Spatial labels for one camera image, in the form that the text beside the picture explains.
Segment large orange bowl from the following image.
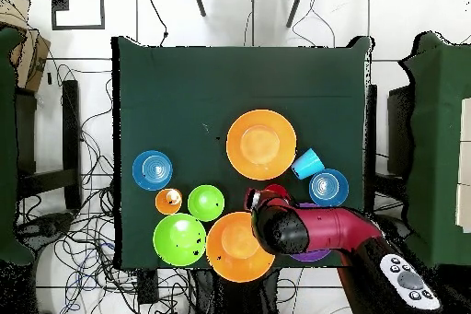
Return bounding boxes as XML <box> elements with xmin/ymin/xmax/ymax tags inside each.
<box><xmin>205</xmin><ymin>211</ymin><xmax>276</xmax><ymax>284</ymax></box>
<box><xmin>225</xmin><ymin>108</ymin><xmax>298</xmax><ymax>181</ymax></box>

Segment white box stack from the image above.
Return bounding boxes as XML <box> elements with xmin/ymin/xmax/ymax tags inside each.
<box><xmin>454</xmin><ymin>97</ymin><xmax>471</xmax><ymax>234</ymax></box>

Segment red cup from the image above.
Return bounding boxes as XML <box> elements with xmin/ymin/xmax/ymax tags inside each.
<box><xmin>262</xmin><ymin>183</ymin><xmax>292</xmax><ymax>201</ymax></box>

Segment small green bowl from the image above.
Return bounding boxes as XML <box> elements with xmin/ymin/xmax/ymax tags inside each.
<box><xmin>187</xmin><ymin>183</ymin><xmax>226</xmax><ymax>223</ymax></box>

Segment blue cup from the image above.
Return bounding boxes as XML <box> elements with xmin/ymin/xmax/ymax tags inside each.
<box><xmin>290</xmin><ymin>146</ymin><xmax>326</xmax><ymax>181</ymax></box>

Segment blue bowl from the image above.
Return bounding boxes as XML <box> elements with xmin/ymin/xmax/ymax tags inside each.
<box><xmin>132</xmin><ymin>149</ymin><xmax>174</xmax><ymax>192</ymax></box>
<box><xmin>308</xmin><ymin>168</ymin><xmax>350</xmax><ymax>209</ymax></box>

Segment purple bowl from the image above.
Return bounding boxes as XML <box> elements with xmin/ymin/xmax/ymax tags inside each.
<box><xmin>288</xmin><ymin>202</ymin><xmax>332</xmax><ymax>263</ymax></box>

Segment large green bowl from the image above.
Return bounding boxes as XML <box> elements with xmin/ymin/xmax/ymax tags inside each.
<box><xmin>152</xmin><ymin>213</ymin><xmax>208</xmax><ymax>267</ymax></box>

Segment orange cup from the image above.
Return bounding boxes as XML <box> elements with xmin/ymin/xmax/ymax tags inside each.
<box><xmin>155</xmin><ymin>187</ymin><xmax>184</xmax><ymax>216</ymax></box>

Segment dark green table cloth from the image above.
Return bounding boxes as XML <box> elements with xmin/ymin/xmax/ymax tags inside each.
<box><xmin>111</xmin><ymin>35</ymin><xmax>374</xmax><ymax>271</ymax></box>

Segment black power strip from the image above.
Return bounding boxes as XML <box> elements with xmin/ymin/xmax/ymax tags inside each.
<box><xmin>136</xmin><ymin>268</ymin><xmax>160</xmax><ymax>305</ymax></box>

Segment dark green covered table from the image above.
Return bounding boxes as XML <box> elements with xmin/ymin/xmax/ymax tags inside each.
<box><xmin>0</xmin><ymin>27</ymin><xmax>36</xmax><ymax>267</ymax></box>
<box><xmin>398</xmin><ymin>31</ymin><xmax>471</xmax><ymax>272</ymax></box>

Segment black tripod leg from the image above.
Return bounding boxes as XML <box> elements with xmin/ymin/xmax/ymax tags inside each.
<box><xmin>190</xmin><ymin>0</ymin><xmax>208</xmax><ymax>17</ymax></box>
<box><xmin>285</xmin><ymin>0</ymin><xmax>307</xmax><ymax>29</ymax></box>

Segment cardboard box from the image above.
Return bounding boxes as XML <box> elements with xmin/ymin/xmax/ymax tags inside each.
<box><xmin>0</xmin><ymin>0</ymin><xmax>52</xmax><ymax>94</ymax></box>

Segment black pedestal foot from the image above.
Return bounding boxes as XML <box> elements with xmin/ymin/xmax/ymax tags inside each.
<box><xmin>16</xmin><ymin>212</ymin><xmax>76</xmax><ymax>252</ymax></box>
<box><xmin>378</xmin><ymin>214</ymin><xmax>411</xmax><ymax>245</ymax></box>

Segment black cable with connector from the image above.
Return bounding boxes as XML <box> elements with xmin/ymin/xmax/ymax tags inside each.
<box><xmin>144</xmin><ymin>0</ymin><xmax>169</xmax><ymax>47</ymax></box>

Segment black metal stand frame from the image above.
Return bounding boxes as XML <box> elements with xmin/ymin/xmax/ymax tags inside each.
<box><xmin>14</xmin><ymin>79</ymin><xmax>84</xmax><ymax>212</ymax></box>

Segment black floor frame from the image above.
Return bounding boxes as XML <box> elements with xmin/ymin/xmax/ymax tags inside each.
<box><xmin>50</xmin><ymin>0</ymin><xmax>107</xmax><ymax>31</ymax></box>

